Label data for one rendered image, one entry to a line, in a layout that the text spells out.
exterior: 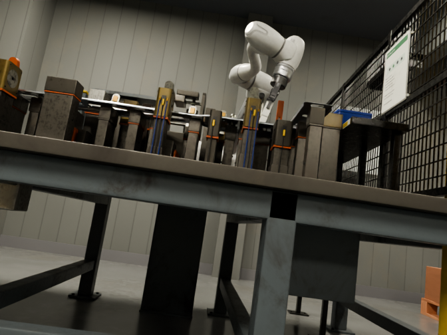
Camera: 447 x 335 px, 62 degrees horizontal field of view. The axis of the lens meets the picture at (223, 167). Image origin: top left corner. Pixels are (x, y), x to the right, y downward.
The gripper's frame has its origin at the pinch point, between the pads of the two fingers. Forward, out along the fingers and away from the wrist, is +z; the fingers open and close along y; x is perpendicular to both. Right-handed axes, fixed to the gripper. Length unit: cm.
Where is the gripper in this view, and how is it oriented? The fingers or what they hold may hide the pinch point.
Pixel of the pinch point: (263, 118)
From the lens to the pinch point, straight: 168.7
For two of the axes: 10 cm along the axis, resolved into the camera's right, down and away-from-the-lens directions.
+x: 9.2, 4.0, -0.6
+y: 0.0, -1.6, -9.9
